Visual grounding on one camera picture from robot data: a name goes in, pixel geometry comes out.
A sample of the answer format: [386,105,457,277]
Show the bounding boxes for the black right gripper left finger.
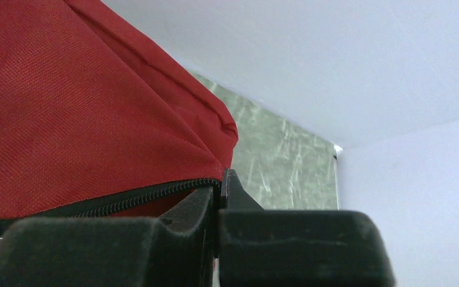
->
[0,188,215,286]

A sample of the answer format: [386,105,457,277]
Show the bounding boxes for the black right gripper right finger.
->
[218,169,396,286]

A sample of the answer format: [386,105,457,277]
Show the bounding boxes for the red student backpack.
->
[0,1,238,260]

